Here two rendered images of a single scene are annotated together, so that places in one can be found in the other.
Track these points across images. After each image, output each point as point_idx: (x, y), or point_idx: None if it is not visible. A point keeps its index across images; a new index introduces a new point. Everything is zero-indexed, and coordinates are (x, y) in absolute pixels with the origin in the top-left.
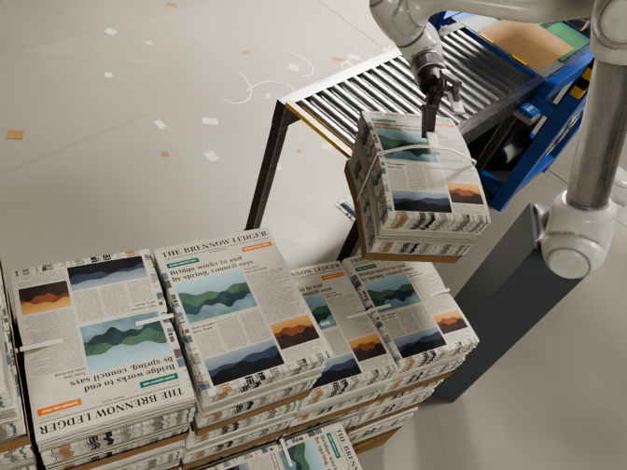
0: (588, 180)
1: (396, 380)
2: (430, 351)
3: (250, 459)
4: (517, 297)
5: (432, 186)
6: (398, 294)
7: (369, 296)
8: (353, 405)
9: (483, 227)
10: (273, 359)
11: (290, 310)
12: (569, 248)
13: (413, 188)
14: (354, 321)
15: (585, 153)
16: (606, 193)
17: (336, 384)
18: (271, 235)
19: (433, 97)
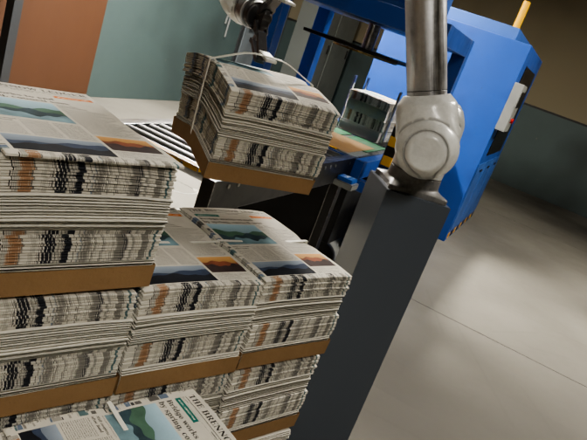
0: (424, 59)
1: (261, 324)
2: (299, 275)
3: (59, 422)
4: (380, 270)
5: (273, 84)
6: (250, 236)
7: (216, 232)
8: (209, 359)
9: (334, 122)
10: (103, 152)
11: (122, 134)
12: (424, 129)
13: (254, 81)
14: (200, 245)
15: (416, 30)
16: (443, 75)
17: (186, 284)
18: (91, 99)
19: (261, 18)
